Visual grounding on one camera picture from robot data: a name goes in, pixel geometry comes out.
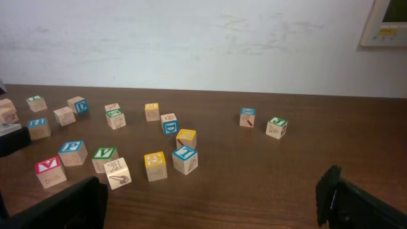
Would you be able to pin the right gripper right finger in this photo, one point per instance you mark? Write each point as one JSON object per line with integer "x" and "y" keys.
{"x": 341, "y": 204}

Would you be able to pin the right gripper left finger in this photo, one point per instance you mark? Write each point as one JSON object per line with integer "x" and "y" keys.
{"x": 82, "y": 205}

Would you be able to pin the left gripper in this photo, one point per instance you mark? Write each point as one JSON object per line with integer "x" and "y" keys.
{"x": 15, "y": 141}

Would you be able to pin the blue H block centre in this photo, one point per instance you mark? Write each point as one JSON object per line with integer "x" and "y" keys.
{"x": 39, "y": 129}

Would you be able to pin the yellow block upper left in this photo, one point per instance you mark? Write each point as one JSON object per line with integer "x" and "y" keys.
{"x": 8, "y": 115}

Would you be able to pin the plain wooden block yellow side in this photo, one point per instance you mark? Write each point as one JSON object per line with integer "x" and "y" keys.
{"x": 6, "y": 103}

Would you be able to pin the green L block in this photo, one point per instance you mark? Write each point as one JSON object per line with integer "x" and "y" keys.
{"x": 36, "y": 103}

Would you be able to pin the red V block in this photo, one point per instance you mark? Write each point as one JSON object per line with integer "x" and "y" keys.
{"x": 50, "y": 172}

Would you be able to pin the white wooden picture block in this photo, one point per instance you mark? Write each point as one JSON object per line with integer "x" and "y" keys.
{"x": 117, "y": 173}

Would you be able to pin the wooden block green side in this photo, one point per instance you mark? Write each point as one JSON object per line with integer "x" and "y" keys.
{"x": 64, "y": 116}

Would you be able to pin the blue P block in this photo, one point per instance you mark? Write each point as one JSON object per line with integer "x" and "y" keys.
{"x": 73, "y": 153}

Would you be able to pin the green V block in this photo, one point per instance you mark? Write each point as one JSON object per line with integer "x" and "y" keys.
{"x": 103, "y": 155}

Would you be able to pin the wooden block blue D side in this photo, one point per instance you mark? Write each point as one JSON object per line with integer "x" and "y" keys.
{"x": 78, "y": 105}

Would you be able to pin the yellow E block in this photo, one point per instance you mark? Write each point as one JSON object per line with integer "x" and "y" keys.
{"x": 156, "y": 167}

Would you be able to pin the green Z block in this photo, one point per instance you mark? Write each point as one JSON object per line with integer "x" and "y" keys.
{"x": 116, "y": 118}

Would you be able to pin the green J block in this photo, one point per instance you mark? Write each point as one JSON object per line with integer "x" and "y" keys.
{"x": 276, "y": 127}

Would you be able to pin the plain wooden block centre top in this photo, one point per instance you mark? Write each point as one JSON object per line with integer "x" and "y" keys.
{"x": 112, "y": 107}

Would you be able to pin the blue I block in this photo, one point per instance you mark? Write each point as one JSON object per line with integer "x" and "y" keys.
{"x": 185, "y": 159}

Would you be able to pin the yellow block top centre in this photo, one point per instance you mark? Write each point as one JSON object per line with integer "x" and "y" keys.
{"x": 152, "y": 112}

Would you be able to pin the wooden block blue D front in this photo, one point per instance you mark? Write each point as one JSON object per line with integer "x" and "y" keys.
{"x": 169, "y": 124}

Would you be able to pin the yellow block right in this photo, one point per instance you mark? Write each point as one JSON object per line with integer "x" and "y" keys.
{"x": 186, "y": 137}

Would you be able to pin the blue X block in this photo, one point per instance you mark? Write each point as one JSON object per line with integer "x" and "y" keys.
{"x": 247, "y": 117}

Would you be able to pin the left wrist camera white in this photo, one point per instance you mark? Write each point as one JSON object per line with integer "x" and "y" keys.
{"x": 9, "y": 128}

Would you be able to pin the beige wall control panel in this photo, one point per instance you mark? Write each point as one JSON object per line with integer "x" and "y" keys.
{"x": 386, "y": 25}

